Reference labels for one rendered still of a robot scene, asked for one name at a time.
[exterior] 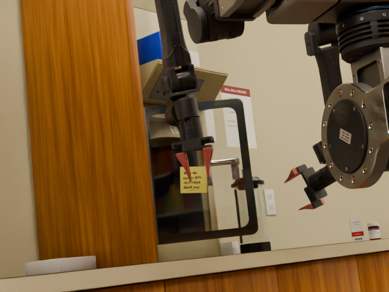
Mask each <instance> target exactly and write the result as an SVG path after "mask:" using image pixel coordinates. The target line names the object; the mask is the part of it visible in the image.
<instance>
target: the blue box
mask: <svg viewBox="0 0 389 292"><path fill-rule="evenodd" d="M137 48H138V59H139V65H143V64H145V63H148V62H150V61H153V60H156V59H160V60H161V59H162V39H161V35H160V31H158V32H155V33H153V34H150V35H148V36H145V37H143V38H141V39H138V40H137Z"/></svg>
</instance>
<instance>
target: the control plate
mask: <svg viewBox="0 0 389 292"><path fill-rule="evenodd" d="M161 77H163V76H162V73H161V74H160V76H159V78H158V80H157V82H156V84H155V87H154V88H153V90H152V92H151V95H150V96H149V98H152V99H157V100H166V101H167V100H168V99H166V95H163V92H162V87H161V84H160V78H161ZM197 81H198V84H199V89H200V88H201V86H202V84H203V83H204V80H201V79H197ZM158 90H159V93H156V92H157V91H158ZM197 94H198V92H197V93H196V94H191V97H193V96H194V97H196V96H197Z"/></svg>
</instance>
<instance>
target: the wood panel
mask: <svg viewBox="0 0 389 292"><path fill-rule="evenodd" d="M20 6H21V22H22V30H23V45H24V61H25V76H26V85H27V100H28V115H29V124H30V139H31V154H32V169H33V178H34V193H35V208H36V224H37V232H38V247H39V260H40V261H43V260H51V259H56V258H70V257H85V256H95V257H96V265H97V268H107V267H118V266H125V265H135V264H147V263H153V262H159V256H158V250H157V239H156V227H155V216H154V209H153V198H152V187H151V175H150V169H149V158H148V146H147V140H146V128H145V117H144V106H143V100H142V89H141V77H140V66H139V59H138V48H137V37H136V30H135V19H134V8H133V0H20Z"/></svg>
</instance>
